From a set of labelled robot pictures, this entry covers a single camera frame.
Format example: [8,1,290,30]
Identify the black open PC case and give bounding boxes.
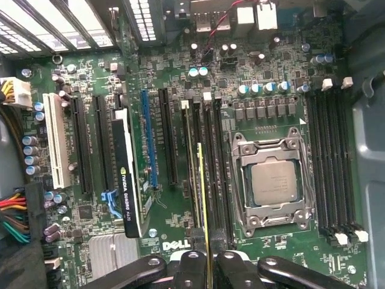
[0,0,385,289]

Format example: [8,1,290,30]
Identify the black expansion slot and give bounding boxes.
[158,87,179,186]
[70,96,94,195]
[93,95,117,193]

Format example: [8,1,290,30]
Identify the silver CPU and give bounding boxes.
[250,163,299,206]

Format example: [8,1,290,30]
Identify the blue slot retention latch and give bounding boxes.
[101,188,122,220]

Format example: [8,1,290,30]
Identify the coloured main power wires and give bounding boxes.
[0,192,31,244]

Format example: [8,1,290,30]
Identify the silver finned heat sink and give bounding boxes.
[88,233,141,279]

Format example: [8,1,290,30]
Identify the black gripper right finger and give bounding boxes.
[210,227,362,289]

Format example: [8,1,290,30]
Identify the blue expansion slot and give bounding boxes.
[140,88,159,190]

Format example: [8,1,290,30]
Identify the green Dell motherboard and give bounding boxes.
[17,0,369,289]

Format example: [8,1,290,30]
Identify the yellow black power wires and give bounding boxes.
[0,82,14,105]

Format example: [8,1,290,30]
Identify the silver rear port block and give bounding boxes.
[194,11,232,33]

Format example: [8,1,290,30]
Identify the green RAM stick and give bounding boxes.
[197,141,215,289]

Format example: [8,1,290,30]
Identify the white expansion slot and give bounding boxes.
[42,92,72,190]

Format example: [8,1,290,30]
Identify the black main power connector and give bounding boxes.
[25,182,48,241]

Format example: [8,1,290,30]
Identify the thin red black wire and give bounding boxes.
[200,0,262,63]

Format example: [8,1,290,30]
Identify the pale rear port block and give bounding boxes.
[257,2,278,31]
[236,5,256,25]

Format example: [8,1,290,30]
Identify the black Nvidia graphics card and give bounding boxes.
[110,107,146,239]

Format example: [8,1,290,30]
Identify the metal socket cover frame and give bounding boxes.
[236,140,314,230]

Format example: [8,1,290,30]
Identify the thin metal locking lever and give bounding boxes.
[299,141,316,223]

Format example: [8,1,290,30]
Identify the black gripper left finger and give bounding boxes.
[81,227,209,289]

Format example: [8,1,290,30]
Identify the black CPU socket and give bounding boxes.
[228,126,317,239]

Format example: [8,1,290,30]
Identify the white power connector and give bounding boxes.
[0,77,32,110]

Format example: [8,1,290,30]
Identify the RAM slot black clips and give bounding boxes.
[212,93,236,244]
[304,90,331,238]
[326,87,359,241]
[189,90,208,229]

